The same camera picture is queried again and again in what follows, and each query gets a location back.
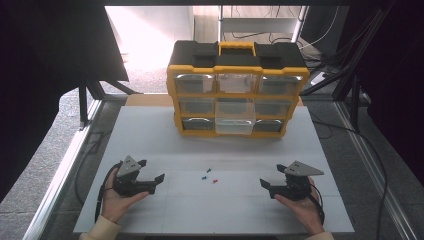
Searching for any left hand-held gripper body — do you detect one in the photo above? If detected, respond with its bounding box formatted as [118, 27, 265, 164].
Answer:
[112, 155, 158, 198]

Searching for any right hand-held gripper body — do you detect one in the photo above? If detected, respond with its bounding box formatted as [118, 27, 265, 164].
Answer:
[268, 160, 325, 202]

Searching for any clear plastic drawer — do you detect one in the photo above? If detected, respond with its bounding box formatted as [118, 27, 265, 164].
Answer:
[214, 99, 257, 136]

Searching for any person's left hand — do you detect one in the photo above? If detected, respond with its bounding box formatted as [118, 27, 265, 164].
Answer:
[100, 167, 150, 224]

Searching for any person's right hand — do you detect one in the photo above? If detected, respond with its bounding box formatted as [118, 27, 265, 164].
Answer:
[273, 176, 326, 237]

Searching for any brown cardboard sheet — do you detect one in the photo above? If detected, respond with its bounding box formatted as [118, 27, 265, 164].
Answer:
[124, 93, 305, 108]

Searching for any black metal stand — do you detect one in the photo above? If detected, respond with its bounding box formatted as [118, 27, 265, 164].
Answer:
[77, 79, 143, 130]
[300, 6, 394, 134]

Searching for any yellow black drawer cabinet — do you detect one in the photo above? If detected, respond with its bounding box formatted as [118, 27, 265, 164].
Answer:
[165, 39, 311, 139]

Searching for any black curtain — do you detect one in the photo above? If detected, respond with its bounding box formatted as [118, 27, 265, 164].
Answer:
[0, 0, 130, 203]
[344, 0, 424, 188]

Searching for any white metal rack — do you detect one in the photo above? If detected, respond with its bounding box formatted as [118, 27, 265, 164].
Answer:
[217, 4, 310, 44]

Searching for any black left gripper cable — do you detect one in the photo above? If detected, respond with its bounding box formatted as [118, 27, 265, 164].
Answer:
[94, 160, 125, 224]

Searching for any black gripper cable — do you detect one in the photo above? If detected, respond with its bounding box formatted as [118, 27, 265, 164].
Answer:
[94, 160, 125, 224]
[307, 183, 327, 226]

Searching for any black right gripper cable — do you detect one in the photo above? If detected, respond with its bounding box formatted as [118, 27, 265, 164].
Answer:
[307, 183, 327, 226]

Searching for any black floor cable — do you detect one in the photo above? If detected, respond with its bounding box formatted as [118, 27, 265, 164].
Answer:
[309, 112, 390, 240]
[73, 130, 114, 206]

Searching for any aluminium frame rail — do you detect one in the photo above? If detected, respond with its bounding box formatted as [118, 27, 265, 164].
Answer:
[334, 100, 424, 240]
[22, 99, 105, 240]

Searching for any white cable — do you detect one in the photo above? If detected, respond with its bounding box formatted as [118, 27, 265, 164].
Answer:
[298, 5, 340, 50]

